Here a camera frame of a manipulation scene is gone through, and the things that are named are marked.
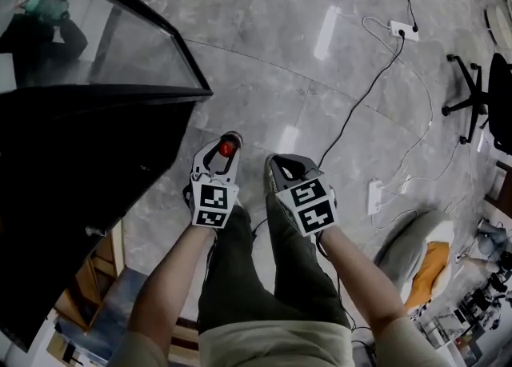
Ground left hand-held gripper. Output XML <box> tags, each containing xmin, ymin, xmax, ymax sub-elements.
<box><xmin>183</xmin><ymin>138</ymin><xmax>243</xmax><ymax>231</ymax></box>

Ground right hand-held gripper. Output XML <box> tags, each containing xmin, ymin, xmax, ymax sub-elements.
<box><xmin>266</xmin><ymin>153</ymin><xmax>341</xmax><ymax>238</ymax></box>

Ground small red ball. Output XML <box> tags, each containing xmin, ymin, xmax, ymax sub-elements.
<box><xmin>218</xmin><ymin>130</ymin><xmax>245</xmax><ymax>158</ymax></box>

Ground person's left forearm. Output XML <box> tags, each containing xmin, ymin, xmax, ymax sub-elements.
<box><xmin>126</xmin><ymin>224</ymin><xmax>218</xmax><ymax>343</ymax></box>

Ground person's right forearm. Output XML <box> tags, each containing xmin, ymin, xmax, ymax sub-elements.
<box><xmin>318</xmin><ymin>228</ymin><xmax>410</xmax><ymax>335</ymax></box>

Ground white power adapter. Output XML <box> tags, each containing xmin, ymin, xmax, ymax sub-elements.
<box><xmin>367</xmin><ymin>178</ymin><xmax>386</xmax><ymax>216</ymax></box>

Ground person's dark trousers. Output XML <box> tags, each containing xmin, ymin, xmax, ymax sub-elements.
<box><xmin>197</xmin><ymin>192</ymin><xmax>354</xmax><ymax>335</ymax></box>

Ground grey armchair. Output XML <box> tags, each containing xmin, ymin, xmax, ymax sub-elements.
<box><xmin>374</xmin><ymin>208</ymin><xmax>454</xmax><ymax>311</ymax></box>

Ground orange cushion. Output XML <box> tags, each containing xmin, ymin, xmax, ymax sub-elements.
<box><xmin>405</xmin><ymin>240</ymin><xmax>453</xmax><ymax>311</ymax></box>

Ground person's beige shirt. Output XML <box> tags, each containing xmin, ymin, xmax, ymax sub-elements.
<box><xmin>106</xmin><ymin>316</ymin><xmax>454</xmax><ymax>367</ymax></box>

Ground white power strip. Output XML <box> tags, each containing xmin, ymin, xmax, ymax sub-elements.
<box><xmin>389</xmin><ymin>18</ymin><xmax>421</xmax><ymax>43</ymax></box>

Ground blue grey board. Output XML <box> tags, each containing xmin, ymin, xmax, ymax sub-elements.
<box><xmin>54</xmin><ymin>268</ymin><xmax>202</xmax><ymax>367</ymax></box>

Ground black office chair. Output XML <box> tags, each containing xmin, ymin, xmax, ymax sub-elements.
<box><xmin>441</xmin><ymin>52</ymin><xmax>512</xmax><ymax>155</ymax></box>

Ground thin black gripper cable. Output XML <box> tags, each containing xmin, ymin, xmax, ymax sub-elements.
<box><xmin>317</xmin><ymin>32</ymin><xmax>406</xmax><ymax>171</ymax></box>

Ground white cable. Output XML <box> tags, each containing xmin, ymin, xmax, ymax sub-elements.
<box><xmin>362</xmin><ymin>16</ymin><xmax>436</xmax><ymax>231</ymax></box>

